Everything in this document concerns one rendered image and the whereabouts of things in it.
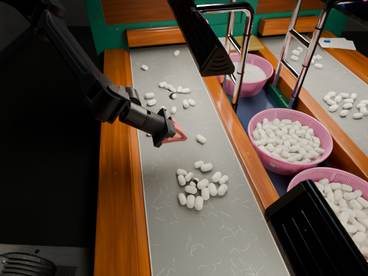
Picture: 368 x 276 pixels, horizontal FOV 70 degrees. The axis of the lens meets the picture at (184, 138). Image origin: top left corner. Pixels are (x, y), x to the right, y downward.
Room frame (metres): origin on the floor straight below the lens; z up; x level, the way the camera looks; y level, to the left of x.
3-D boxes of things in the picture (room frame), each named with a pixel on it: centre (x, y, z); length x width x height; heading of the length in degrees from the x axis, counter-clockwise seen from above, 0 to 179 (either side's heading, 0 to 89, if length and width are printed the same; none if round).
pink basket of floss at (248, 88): (1.05, -0.26, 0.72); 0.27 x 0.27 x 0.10
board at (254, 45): (1.27, -0.22, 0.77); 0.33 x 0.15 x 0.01; 101
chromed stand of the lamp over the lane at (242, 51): (0.84, -0.10, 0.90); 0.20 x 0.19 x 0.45; 11
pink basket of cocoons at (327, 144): (0.62, -0.35, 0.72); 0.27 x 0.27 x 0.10
